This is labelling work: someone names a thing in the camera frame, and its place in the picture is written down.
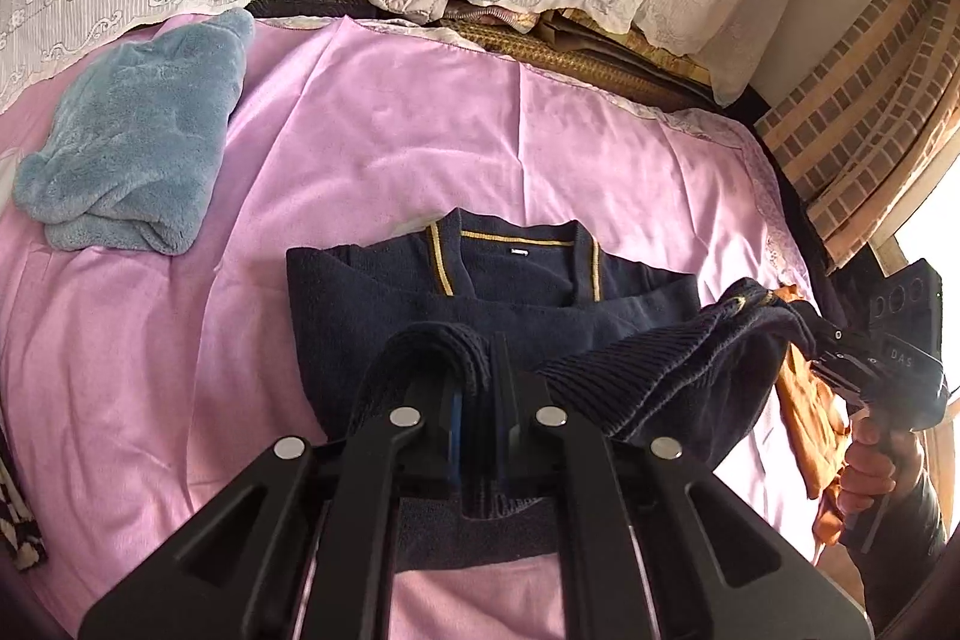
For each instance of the navy knit cardigan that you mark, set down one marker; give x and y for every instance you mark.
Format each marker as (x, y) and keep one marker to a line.
(375, 310)

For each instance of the person's right hand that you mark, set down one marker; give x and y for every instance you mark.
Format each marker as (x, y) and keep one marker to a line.
(870, 467)

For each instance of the purple floral bed sheet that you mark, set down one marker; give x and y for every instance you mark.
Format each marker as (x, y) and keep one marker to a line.
(776, 235)

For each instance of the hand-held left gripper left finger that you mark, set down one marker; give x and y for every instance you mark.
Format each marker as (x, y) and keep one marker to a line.
(452, 437)

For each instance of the brick pattern curtain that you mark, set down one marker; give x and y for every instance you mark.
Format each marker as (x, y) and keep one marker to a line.
(862, 108)

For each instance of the person's right forearm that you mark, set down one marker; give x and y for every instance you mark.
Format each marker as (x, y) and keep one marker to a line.
(911, 535)

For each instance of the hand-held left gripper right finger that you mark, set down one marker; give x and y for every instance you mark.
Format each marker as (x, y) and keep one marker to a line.
(517, 430)

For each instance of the pink satin bed sheet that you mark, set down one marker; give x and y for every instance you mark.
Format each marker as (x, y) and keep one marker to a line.
(375, 123)

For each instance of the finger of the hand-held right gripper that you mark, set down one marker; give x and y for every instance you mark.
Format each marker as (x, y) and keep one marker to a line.
(831, 331)
(834, 374)

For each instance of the orange knit sweater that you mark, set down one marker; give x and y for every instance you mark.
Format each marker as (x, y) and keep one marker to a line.
(806, 422)

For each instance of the light blue fleece garment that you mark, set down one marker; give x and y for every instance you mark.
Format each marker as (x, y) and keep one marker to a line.
(135, 145)

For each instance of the black white striped garment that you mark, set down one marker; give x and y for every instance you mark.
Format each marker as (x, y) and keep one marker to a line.
(22, 535)

